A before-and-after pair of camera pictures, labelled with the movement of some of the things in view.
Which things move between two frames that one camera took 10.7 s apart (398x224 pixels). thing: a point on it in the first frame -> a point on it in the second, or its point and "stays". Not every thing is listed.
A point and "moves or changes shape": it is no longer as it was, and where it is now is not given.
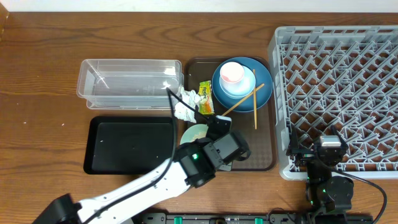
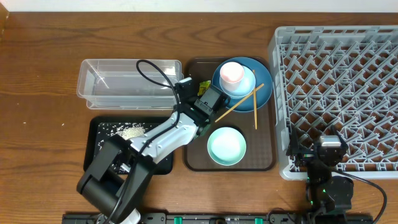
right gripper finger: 342,141 stays
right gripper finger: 294,141 stays
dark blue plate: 263,76 stays
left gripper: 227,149 -> 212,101
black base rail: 257,218 stays
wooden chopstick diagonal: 237,103 stays
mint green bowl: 194,132 moves or changes shape
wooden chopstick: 254,97 stays
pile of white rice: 199,135 moves or changes shape
